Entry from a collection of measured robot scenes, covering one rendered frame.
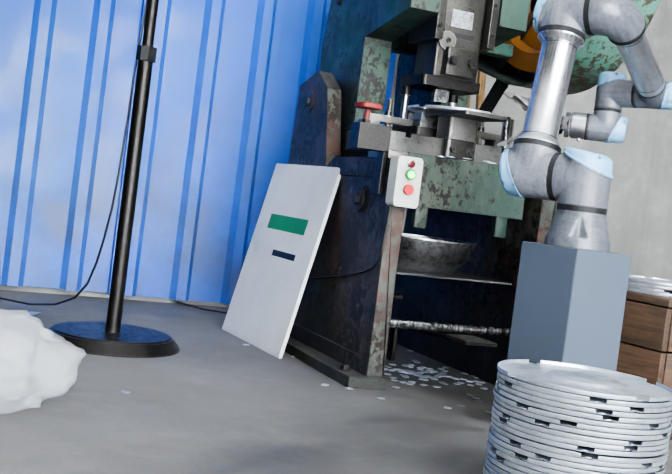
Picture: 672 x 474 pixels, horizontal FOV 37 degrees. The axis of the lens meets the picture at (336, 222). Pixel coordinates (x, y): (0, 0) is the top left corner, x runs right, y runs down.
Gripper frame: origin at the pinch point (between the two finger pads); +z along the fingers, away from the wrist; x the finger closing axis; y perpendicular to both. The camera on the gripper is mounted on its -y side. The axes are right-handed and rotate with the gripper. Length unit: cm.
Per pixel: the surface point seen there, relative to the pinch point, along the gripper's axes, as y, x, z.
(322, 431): 87, 78, 18
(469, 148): 2.9, 9.6, 7.2
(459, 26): -2.8, -26.2, 15.6
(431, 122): -3.6, 2.7, 20.4
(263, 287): -13, 60, 70
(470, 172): 8.7, 16.7, 5.2
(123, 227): 35, 44, 97
